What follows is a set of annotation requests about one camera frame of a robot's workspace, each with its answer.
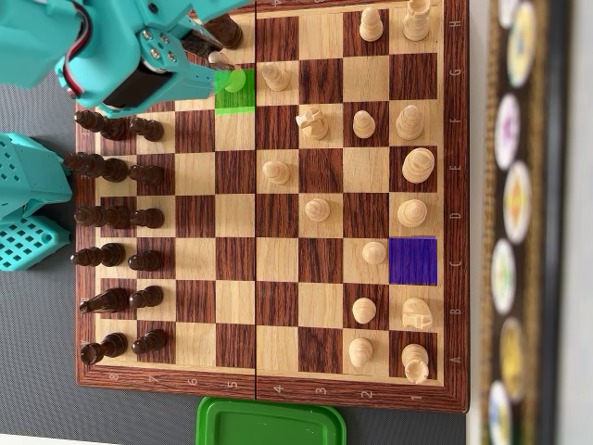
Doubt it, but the dark wooden queen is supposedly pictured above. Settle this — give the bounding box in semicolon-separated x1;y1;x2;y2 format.
73;205;132;231

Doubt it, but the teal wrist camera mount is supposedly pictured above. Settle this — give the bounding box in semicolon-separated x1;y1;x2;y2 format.
138;0;254;30

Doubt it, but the light wooden pawn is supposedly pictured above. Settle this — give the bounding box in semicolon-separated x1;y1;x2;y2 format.
304;197;332;223
260;61;291;93
347;337;374;370
359;6;385;43
352;297;377;324
262;159;292;186
361;240;388;267
352;109;377;140

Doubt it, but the dark wooden rook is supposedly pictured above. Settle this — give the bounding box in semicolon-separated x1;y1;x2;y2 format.
80;332;129;365

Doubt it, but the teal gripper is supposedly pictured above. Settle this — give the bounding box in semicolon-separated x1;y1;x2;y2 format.
54;0;226;118

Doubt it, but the black medallion game box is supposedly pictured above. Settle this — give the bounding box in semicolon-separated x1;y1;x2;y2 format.
476;0;571;445

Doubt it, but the dark wooden king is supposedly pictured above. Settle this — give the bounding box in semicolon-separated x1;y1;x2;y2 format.
62;151;130;184

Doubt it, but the light wooden queen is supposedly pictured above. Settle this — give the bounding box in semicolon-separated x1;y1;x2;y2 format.
397;198;429;229

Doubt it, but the light wooden rook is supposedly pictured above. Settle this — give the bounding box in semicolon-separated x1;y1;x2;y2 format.
400;343;431;386
401;0;439;43

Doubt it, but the wooden chessboard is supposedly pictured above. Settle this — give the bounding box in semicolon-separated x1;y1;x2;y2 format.
73;0;470;415

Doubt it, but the dark wooden bishop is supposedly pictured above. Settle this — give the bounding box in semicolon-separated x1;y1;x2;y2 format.
69;242;127;269
74;109;127;141

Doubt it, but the dark grey mat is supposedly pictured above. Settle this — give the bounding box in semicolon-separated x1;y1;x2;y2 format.
0;0;469;445

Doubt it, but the light wooden knight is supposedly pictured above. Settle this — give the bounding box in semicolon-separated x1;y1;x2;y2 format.
400;297;434;332
295;105;329;141

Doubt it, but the green plastic lid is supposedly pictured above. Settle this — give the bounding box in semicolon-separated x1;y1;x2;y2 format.
195;395;347;445

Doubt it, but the red white black servo cable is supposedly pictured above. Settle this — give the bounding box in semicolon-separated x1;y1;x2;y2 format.
63;6;94;99

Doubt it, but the light wooden bishop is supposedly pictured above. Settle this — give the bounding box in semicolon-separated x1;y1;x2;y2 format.
208;50;246;94
395;105;424;143

